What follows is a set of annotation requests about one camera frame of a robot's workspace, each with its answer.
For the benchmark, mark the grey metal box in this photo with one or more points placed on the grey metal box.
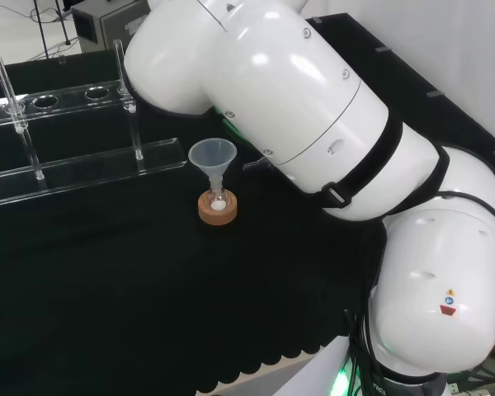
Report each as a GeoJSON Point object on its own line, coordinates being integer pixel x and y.
{"type": "Point", "coordinates": [107, 24]}

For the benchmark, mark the black bench cloth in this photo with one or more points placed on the black bench cloth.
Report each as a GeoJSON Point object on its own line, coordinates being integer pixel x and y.
{"type": "Point", "coordinates": [107, 268]}

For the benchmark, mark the round-bottom glass flask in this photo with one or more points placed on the round-bottom glass flask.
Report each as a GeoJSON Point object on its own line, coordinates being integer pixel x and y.
{"type": "Point", "coordinates": [217, 203]}

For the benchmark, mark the clear funnel stand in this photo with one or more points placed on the clear funnel stand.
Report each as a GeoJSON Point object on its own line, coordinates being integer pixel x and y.
{"type": "Point", "coordinates": [86, 173]}

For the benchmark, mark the black tripod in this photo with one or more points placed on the black tripod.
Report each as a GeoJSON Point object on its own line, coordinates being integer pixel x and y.
{"type": "Point", "coordinates": [41, 24]}

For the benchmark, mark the small clear clip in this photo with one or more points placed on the small clear clip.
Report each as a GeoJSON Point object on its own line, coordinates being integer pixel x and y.
{"type": "Point", "coordinates": [62, 60]}

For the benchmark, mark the translucent plastic funnel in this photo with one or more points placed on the translucent plastic funnel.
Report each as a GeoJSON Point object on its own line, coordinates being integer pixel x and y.
{"type": "Point", "coordinates": [210, 158]}

